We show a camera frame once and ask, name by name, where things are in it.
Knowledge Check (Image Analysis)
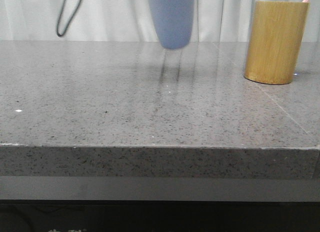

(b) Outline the bamboo wooden cup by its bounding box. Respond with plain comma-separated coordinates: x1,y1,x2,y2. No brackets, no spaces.
244,1,310,85

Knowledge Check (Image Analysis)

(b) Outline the blue plastic cup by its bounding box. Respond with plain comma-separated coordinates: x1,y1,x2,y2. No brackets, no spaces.
148,0,195,50

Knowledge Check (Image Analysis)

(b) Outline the white curtain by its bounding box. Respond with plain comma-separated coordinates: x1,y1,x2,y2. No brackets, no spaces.
0,0,320,44

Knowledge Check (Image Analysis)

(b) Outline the black hanging cable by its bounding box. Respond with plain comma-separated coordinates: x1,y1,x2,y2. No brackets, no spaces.
55,0,85,38

